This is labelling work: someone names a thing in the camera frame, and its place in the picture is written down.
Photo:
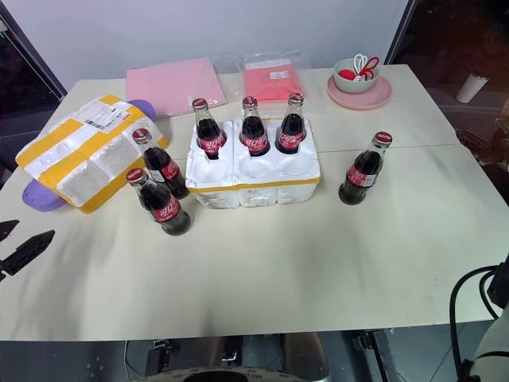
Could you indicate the glass cola bottle red label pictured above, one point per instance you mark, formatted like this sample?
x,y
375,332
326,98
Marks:
x,y
165,211
253,135
210,137
165,171
290,135
360,177

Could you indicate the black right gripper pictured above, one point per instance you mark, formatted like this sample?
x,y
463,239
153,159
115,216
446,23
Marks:
x,y
500,286

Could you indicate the grey window frame post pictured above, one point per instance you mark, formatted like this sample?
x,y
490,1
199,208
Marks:
x,y
401,32

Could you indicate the white tumbler cup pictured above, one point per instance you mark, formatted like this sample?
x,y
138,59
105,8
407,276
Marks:
x,y
469,88

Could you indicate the metal table leg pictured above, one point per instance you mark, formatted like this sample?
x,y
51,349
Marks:
x,y
382,358

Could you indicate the white foam bottle tray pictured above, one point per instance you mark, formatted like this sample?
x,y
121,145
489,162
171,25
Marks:
x,y
254,187

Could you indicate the white foam lid yellow tape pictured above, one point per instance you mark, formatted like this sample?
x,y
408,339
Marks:
x,y
79,159

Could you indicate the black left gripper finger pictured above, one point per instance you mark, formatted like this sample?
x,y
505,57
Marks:
x,y
6,228
26,250

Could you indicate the red ball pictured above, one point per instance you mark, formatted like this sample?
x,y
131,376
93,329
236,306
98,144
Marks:
x,y
346,75

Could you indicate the pale green bowl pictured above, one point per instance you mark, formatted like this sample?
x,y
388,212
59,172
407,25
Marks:
x,y
358,84

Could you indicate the red paper pack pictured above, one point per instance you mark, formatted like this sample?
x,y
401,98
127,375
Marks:
x,y
270,83

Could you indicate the dark window frame post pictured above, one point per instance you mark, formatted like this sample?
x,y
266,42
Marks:
x,y
36,51

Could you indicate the brown object at table side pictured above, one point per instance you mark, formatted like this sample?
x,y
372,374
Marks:
x,y
491,147

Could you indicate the pink plate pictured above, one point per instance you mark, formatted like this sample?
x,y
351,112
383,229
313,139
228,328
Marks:
x,y
360,100

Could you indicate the pink paper sheet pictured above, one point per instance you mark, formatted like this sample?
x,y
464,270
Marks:
x,y
175,85

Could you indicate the purple plastic object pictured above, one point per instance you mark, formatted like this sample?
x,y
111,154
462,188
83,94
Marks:
x,y
40,199

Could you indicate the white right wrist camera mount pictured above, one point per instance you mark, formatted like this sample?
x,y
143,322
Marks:
x,y
495,346

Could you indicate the clear plastic bag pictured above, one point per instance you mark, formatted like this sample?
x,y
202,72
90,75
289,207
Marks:
x,y
228,61

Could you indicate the grey round robot base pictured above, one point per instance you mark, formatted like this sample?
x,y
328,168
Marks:
x,y
222,364

